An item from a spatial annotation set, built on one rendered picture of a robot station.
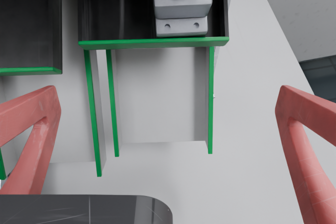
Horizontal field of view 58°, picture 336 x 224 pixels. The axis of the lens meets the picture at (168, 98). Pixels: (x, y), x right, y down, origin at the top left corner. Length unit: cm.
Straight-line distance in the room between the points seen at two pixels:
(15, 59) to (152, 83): 19
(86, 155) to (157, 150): 18
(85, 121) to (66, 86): 5
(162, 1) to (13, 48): 14
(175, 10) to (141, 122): 23
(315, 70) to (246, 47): 118
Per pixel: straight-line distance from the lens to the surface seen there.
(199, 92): 43
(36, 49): 30
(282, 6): 124
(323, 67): 191
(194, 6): 24
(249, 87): 66
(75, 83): 42
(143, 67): 42
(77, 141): 45
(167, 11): 24
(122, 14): 30
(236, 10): 79
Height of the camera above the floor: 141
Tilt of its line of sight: 62 degrees down
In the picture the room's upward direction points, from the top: 1 degrees counter-clockwise
